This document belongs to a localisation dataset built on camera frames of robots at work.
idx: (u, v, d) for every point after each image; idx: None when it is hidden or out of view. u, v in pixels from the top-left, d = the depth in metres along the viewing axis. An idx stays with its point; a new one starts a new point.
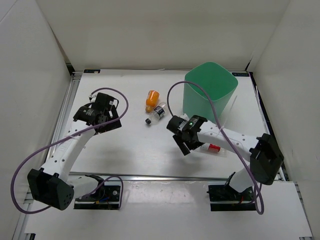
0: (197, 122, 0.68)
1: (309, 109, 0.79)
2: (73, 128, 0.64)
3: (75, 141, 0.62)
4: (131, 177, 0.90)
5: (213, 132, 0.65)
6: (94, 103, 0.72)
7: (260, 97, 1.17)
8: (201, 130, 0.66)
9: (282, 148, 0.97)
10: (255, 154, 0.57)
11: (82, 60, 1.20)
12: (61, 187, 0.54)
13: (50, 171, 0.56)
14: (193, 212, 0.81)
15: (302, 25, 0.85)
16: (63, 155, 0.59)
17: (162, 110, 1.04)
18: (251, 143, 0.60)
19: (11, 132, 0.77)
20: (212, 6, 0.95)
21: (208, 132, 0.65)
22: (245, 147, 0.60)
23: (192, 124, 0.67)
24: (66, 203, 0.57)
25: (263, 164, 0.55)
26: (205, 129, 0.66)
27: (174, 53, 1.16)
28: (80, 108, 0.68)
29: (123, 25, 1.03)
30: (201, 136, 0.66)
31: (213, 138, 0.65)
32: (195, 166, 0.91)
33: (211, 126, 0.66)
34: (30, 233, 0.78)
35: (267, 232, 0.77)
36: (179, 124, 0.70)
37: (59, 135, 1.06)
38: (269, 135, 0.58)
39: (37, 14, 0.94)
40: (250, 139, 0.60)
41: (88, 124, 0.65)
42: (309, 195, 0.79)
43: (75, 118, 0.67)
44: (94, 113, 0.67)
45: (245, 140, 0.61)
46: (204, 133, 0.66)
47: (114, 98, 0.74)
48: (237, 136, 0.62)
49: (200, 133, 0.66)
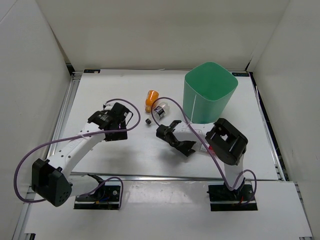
0: (173, 124, 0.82)
1: (309, 109, 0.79)
2: (85, 129, 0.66)
3: (85, 141, 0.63)
4: (134, 177, 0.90)
5: (183, 128, 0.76)
6: (110, 111, 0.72)
7: (261, 97, 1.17)
8: (175, 129, 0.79)
9: (282, 148, 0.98)
10: (210, 135, 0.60)
11: (82, 60, 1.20)
12: (61, 182, 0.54)
13: (55, 164, 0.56)
14: (193, 211, 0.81)
15: (302, 26, 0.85)
16: (69, 151, 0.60)
17: (162, 110, 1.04)
18: (209, 128, 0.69)
19: (11, 132, 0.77)
20: (212, 6, 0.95)
21: (179, 129, 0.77)
22: (203, 132, 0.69)
23: (170, 127, 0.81)
24: (61, 200, 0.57)
25: (217, 142, 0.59)
26: (178, 128, 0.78)
27: (174, 53, 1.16)
28: (97, 112, 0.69)
29: (123, 25, 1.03)
30: (177, 133, 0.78)
31: (184, 132, 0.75)
32: (195, 166, 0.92)
33: (182, 124, 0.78)
34: (30, 233, 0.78)
35: (266, 232, 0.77)
36: (163, 130, 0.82)
37: (59, 135, 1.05)
38: (224, 118, 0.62)
39: (36, 14, 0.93)
40: (208, 125, 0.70)
41: (101, 128, 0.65)
42: (308, 195, 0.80)
43: (89, 120, 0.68)
44: (108, 119, 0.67)
45: (205, 127, 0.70)
46: (178, 131, 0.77)
47: (129, 111, 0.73)
48: (199, 126, 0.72)
49: (175, 132, 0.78)
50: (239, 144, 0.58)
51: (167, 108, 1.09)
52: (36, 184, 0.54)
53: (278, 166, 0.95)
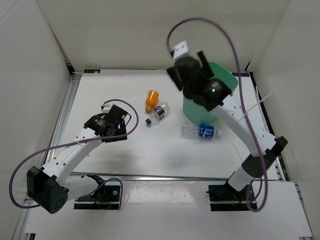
0: (221, 90, 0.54)
1: (310, 108, 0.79)
2: (81, 135, 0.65)
3: (80, 148, 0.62)
4: (134, 177, 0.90)
5: (235, 114, 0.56)
6: (107, 113, 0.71)
7: (261, 97, 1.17)
8: (224, 106, 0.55)
9: (282, 148, 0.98)
10: (271, 158, 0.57)
11: (82, 60, 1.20)
12: (56, 190, 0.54)
13: (49, 172, 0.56)
14: (193, 211, 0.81)
15: (301, 26, 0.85)
16: (65, 159, 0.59)
17: (162, 110, 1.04)
18: (269, 143, 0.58)
19: (11, 132, 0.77)
20: (213, 6, 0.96)
21: (230, 112, 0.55)
22: (262, 145, 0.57)
23: (214, 90, 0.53)
24: (57, 207, 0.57)
25: (269, 160, 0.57)
26: (228, 107, 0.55)
27: (174, 52, 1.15)
28: (93, 116, 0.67)
29: (124, 25, 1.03)
30: (219, 111, 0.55)
31: (233, 119, 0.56)
32: (195, 166, 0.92)
33: (235, 105, 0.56)
34: (30, 233, 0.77)
35: (266, 232, 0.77)
36: (192, 73, 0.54)
37: (59, 135, 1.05)
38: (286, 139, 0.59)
39: (37, 14, 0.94)
40: (269, 138, 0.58)
41: (96, 134, 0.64)
42: (308, 195, 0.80)
43: (85, 125, 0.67)
44: (104, 124, 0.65)
45: (265, 136, 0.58)
46: (226, 110, 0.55)
47: (127, 113, 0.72)
48: (257, 128, 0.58)
49: (222, 109, 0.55)
50: None
51: (167, 107, 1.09)
52: (31, 191, 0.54)
53: (278, 166, 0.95)
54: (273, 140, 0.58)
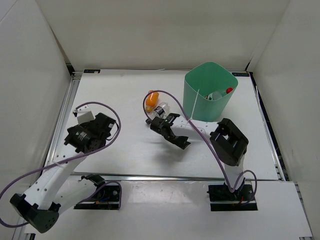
0: (171, 118, 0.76)
1: (309, 109, 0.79)
2: (62, 153, 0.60)
3: (60, 170, 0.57)
4: (134, 177, 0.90)
5: (183, 124, 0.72)
6: (92, 123, 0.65)
7: (261, 97, 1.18)
8: (173, 124, 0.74)
9: (282, 147, 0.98)
10: (215, 136, 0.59)
11: (82, 60, 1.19)
12: (39, 217, 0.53)
13: (30, 200, 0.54)
14: (193, 211, 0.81)
15: (301, 27, 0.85)
16: (46, 184, 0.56)
17: (162, 110, 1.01)
18: (213, 127, 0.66)
19: (11, 133, 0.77)
20: (212, 6, 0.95)
21: (178, 124, 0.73)
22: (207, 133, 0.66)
23: (167, 120, 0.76)
24: (48, 225, 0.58)
25: (216, 139, 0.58)
26: (177, 124, 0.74)
27: (174, 52, 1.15)
28: (73, 129, 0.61)
29: (124, 25, 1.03)
30: (175, 129, 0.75)
31: (183, 129, 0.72)
32: (195, 166, 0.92)
33: (181, 120, 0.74)
34: (30, 233, 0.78)
35: (265, 232, 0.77)
36: (158, 122, 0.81)
37: (59, 136, 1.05)
38: (229, 119, 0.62)
39: (36, 14, 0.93)
40: (211, 125, 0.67)
41: (78, 152, 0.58)
42: (308, 195, 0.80)
43: (65, 140, 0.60)
44: (87, 136, 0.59)
45: (208, 125, 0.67)
46: (176, 126, 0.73)
47: (114, 122, 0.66)
48: (201, 123, 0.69)
49: (174, 127, 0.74)
50: (239, 144, 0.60)
51: (167, 108, 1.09)
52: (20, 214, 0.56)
53: (278, 166, 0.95)
54: (216, 124, 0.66)
